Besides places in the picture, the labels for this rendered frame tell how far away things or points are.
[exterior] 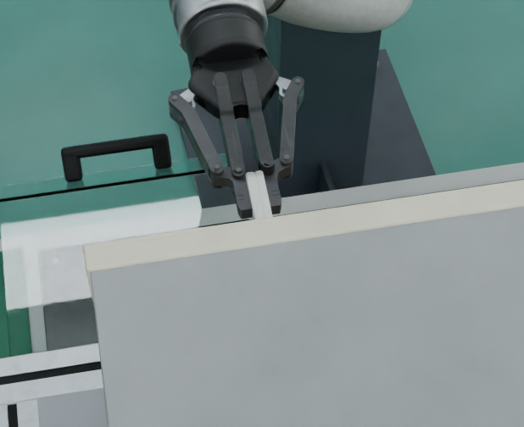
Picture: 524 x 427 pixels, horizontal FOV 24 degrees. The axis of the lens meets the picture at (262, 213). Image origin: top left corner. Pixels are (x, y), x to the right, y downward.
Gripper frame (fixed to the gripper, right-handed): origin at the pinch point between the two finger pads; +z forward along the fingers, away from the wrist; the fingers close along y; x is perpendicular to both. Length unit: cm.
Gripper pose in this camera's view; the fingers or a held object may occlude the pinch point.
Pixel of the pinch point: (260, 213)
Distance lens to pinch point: 107.0
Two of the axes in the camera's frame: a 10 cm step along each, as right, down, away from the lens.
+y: -9.8, 1.5, -1.0
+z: 1.8, 8.3, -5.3
